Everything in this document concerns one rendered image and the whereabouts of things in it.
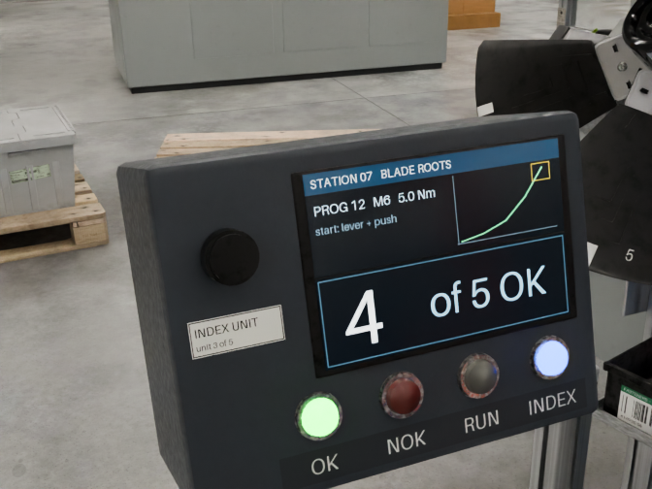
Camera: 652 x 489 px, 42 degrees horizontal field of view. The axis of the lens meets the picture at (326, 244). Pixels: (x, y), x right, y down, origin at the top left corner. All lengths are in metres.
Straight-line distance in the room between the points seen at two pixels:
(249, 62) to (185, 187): 6.20
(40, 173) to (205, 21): 3.07
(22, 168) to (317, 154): 3.26
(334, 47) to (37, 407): 4.70
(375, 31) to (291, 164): 6.45
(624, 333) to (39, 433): 1.69
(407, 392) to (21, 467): 2.00
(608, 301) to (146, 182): 2.27
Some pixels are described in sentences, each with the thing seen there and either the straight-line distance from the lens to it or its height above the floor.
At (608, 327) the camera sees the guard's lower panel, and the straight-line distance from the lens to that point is 2.64.
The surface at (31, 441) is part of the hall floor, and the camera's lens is 2.50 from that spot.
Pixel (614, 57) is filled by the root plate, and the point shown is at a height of 1.15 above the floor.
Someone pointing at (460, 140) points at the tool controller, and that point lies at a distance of 0.48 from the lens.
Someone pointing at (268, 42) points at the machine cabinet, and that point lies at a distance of 6.62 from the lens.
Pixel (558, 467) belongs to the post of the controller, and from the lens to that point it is 0.68.
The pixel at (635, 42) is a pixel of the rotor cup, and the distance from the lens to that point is 1.22.
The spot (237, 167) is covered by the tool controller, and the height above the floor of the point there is 1.25.
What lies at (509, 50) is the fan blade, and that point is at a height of 1.14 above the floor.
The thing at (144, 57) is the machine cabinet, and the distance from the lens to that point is 6.48.
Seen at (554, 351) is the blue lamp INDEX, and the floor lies 1.12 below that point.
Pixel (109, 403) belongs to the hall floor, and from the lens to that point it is 2.59.
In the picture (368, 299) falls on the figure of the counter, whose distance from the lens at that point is 0.46.
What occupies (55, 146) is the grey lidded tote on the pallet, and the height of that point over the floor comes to 0.42.
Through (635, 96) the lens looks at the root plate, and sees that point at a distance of 1.21.
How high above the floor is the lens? 1.38
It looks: 23 degrees down
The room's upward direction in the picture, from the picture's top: 1 degrees counter-clockwise
